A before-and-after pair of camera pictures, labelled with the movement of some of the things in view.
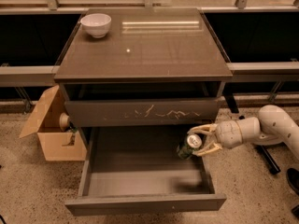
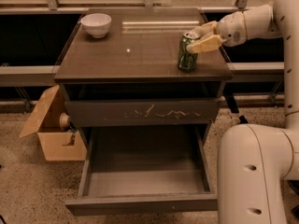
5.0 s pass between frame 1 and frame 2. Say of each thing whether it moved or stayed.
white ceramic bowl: stayed
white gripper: moved
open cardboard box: stayed
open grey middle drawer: stayed
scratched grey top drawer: stayed
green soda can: moved
